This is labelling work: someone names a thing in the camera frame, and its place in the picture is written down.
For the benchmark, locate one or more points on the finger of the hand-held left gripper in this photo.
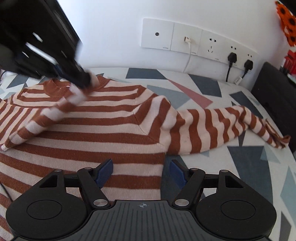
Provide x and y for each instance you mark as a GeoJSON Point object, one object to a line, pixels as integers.
{"type": "Point", "coordinates": [77, 75]}

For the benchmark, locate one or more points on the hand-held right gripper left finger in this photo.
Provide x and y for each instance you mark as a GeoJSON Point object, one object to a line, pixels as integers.
{"type": "Point", "coordinates": [105, 172]}

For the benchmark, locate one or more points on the brown white striped sweater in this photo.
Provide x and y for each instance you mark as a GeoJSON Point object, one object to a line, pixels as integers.
{"type": "Point", "coordinates": [92, 139]}

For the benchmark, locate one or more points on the orange artificial flowers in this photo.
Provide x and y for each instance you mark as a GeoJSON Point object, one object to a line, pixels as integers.
{"type": "Point", "coordinates": [286, 18]}

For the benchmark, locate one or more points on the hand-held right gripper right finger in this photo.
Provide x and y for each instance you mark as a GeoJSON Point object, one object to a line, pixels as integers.
{"type": "Point", "coordinates": [178, 173]}

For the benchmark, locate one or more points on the black power plug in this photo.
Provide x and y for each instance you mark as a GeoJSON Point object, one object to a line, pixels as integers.
{"type": "Point", "coordinates": [248, 64]}
{"type": "Point", "coordinates": [232, 58]}

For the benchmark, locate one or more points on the black box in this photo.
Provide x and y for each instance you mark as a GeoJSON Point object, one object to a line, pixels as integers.
{"type": "Point", "coordinates": [272, 92]}

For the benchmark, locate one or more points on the geometric patterned tablecloth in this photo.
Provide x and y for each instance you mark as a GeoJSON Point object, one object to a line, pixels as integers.
{"type": "Point", "coordinates": [249, 162]}

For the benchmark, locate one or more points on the white wall socket panel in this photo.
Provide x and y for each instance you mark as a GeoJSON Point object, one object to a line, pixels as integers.
{"type": "Point", "coordinates": [180, 32]}

